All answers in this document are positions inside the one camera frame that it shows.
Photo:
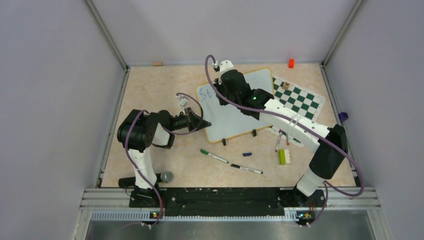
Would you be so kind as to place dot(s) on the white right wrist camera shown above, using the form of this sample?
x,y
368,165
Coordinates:
x,y
222,66

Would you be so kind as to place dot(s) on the orange red small block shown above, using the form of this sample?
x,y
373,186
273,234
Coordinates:
x,y
291,63

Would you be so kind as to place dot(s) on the green white toy brick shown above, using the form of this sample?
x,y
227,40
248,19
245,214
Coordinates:
x,y
284,157

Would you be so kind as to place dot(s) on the green white chess mat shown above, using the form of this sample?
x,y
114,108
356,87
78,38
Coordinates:
x,y
303,101

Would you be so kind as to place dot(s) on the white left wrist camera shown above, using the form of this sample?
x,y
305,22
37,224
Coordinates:
x,y
183,101

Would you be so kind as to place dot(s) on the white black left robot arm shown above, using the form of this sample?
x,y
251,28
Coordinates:
x,y
140,131

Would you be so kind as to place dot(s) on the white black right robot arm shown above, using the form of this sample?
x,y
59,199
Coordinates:
x,y
328,144

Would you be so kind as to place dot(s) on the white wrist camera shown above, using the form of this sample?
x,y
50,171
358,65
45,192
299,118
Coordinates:
x,y
183,101
222,66

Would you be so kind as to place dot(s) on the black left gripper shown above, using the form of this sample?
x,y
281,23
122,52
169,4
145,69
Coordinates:
x,y
196,121

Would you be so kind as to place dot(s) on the brown white chess piece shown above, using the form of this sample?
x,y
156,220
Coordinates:
x,y
286,86

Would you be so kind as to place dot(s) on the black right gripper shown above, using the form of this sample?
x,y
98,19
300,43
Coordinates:
x,y
220,87

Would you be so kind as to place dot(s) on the purple small object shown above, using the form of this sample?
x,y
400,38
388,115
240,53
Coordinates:
x,y
343,116

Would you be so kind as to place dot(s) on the yellow framed whiteboard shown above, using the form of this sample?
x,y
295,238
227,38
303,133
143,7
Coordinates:
x,y
227,121

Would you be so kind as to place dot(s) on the black capped marker pen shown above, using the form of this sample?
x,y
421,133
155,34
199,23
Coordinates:
x,y
246,169

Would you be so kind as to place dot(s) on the small wooden block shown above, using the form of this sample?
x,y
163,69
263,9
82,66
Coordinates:
x,y
157,64

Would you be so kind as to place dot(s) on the green capped marker pen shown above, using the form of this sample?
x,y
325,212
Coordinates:
x,y
214,156

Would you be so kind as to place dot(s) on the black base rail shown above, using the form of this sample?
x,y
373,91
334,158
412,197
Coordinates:
x,y
226,202

